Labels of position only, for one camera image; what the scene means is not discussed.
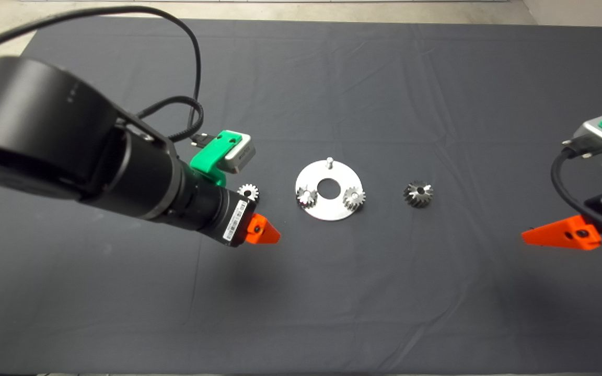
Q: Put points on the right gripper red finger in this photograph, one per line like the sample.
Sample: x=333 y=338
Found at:
x=562 y=235

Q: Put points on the small steel gear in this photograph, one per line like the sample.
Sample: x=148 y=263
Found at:
x=354 y=198
x=306 y=197
x=254 y=191

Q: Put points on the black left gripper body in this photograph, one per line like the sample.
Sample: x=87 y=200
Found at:
x=217 y=214

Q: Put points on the large tall steel gear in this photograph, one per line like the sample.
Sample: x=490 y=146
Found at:
x=416 y=201

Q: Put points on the round metal plate with pins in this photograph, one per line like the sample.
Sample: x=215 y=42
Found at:
x=327 y=211

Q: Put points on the green left camera mount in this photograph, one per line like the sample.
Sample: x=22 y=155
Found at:
x=209 y=156

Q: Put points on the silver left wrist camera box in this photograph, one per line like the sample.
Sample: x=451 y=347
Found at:
x=241 y=154

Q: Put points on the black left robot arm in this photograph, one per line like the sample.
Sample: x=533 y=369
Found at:
x=45 y=130

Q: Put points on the dark grey table cloth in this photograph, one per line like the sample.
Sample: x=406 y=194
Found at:
x=301 y=313

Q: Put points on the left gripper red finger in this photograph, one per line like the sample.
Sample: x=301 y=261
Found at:
x=262 y=232

